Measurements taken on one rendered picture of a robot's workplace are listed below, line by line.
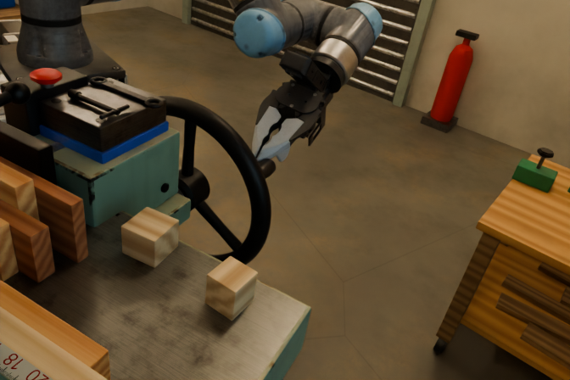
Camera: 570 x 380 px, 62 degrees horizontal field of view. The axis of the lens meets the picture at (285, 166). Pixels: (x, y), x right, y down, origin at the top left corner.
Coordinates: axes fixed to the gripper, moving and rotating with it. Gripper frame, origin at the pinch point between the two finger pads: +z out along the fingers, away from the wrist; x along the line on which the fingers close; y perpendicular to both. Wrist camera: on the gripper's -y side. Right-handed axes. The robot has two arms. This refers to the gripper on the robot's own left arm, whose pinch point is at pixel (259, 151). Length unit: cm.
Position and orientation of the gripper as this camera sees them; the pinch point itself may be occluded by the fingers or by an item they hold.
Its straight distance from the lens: 69.8
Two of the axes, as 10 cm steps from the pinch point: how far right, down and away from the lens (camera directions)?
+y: 0.4, 5.3, 8.5
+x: -8.5, -4.3, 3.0
